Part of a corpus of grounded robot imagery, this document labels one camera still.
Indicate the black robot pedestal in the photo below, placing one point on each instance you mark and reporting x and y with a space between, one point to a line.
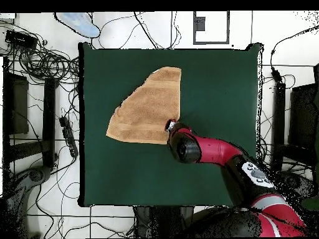
162 221

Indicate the person's foot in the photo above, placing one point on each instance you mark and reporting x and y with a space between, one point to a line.
82 25

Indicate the dark green table cloth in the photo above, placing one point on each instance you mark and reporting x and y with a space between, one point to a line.
211 74

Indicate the black metal stand frame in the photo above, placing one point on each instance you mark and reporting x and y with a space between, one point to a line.
48 119
302 117

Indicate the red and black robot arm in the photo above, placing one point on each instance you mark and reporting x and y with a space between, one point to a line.
216 149

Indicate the grey chair base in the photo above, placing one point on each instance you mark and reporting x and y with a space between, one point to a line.
36 174
296 183

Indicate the black rectangular box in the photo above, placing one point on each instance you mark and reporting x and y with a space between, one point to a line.
21 39

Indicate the black power strip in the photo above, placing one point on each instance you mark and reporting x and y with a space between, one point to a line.
68 137

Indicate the grey floor frame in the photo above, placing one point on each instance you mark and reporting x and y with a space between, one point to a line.
199 25

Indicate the orange terry towel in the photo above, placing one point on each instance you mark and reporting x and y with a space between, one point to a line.
149 112

